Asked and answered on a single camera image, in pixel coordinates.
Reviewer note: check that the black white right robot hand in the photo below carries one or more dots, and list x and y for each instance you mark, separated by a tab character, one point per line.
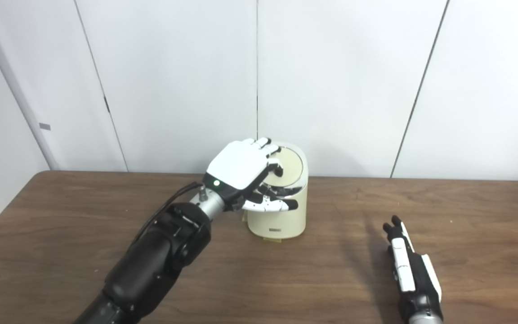
421	283

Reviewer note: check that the round cream bin lid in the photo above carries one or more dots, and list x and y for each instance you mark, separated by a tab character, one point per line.
290	166

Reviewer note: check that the cream-colored desktop bin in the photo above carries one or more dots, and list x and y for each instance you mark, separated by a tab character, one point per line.
277	222

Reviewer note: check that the small gray wall label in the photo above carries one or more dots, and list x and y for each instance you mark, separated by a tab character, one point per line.
44	126

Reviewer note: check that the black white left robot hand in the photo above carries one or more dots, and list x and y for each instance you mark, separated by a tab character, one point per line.
241	164

